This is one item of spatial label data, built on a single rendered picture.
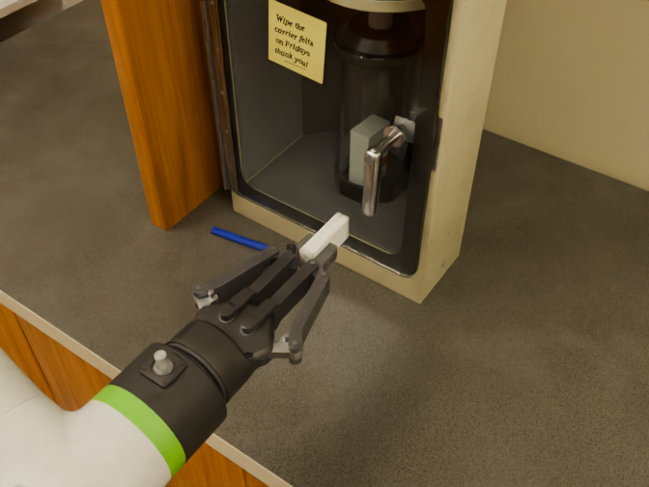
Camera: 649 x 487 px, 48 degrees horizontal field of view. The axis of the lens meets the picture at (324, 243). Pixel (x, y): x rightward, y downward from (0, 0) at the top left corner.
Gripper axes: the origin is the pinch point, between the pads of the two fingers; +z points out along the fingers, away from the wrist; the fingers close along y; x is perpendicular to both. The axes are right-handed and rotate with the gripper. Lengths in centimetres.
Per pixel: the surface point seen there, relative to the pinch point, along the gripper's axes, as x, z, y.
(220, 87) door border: -2.3, 13.2, 25.2
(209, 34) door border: -9.4, 13.2, 26.0
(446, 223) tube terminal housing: 9.0, 19.0, -5.3
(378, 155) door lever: -6.3, 8.6, -0.7
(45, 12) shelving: 36, 57, 125
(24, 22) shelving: 43, 57, 136
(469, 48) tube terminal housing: -16.0, 17.5, -5.2
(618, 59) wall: 2, 57, -12
